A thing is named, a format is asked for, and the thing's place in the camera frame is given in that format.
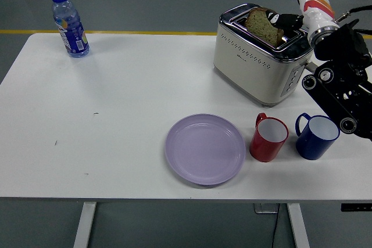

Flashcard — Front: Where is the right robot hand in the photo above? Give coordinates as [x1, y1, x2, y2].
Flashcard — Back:
[265, 0, 338, 35]

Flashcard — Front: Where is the bread slice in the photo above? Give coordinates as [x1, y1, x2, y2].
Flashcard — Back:
[243, 7, 285, 48]

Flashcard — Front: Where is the purple plate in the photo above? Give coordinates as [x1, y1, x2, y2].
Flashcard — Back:
[165, 113, 247, 186]

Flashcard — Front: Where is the cream and chrome toaster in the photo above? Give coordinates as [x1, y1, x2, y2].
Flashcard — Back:
[213, 3, 315, 108]

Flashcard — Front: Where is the blue mug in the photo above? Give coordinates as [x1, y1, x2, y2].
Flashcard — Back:
[295, 112, 341, 161]

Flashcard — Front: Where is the red mug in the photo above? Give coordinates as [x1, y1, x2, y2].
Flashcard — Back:
[249, 112, 289, 163]

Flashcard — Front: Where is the black table control panel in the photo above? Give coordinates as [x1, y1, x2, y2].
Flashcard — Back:
[340, 202, 372, 212]

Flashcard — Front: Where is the clear plastic holder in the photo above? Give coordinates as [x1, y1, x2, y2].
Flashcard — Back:
[253, 203, 280, 215]

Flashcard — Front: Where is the white table leg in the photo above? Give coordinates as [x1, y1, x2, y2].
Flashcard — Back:
[72, 201, 98, 248]
[286, 203, 311, 248]

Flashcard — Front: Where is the blue-capped water bottle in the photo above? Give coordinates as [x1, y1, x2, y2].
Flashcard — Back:
[50, 0, 90, 59]

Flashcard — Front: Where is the black cable under table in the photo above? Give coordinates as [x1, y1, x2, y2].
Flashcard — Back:
[271, 203, 281, 248]

